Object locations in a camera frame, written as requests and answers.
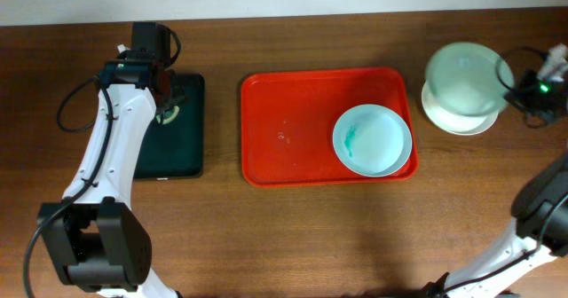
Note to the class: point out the mint green plate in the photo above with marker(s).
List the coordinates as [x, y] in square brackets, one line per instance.
[469, 79]

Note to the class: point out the green yellow scrub sponge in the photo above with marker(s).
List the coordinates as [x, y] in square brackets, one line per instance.
[168, 116]

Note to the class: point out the black rectangular tray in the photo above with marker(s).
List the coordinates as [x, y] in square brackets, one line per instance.
[175, 150]

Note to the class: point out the red plastic tray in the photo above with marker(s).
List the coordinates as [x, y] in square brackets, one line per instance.
[287, 121]

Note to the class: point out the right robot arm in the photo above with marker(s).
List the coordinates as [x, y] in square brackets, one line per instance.
[537, 233]

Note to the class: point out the light blue plate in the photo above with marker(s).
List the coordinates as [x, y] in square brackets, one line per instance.
[372, 140]

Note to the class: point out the cream white plate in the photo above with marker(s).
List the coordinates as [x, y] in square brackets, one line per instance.
[453, 123]

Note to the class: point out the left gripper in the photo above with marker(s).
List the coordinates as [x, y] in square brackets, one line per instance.
[169, 101]

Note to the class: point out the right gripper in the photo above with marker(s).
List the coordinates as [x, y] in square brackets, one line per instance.
[533, 101]

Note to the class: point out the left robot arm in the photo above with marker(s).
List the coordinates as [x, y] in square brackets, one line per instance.
[92, 236]

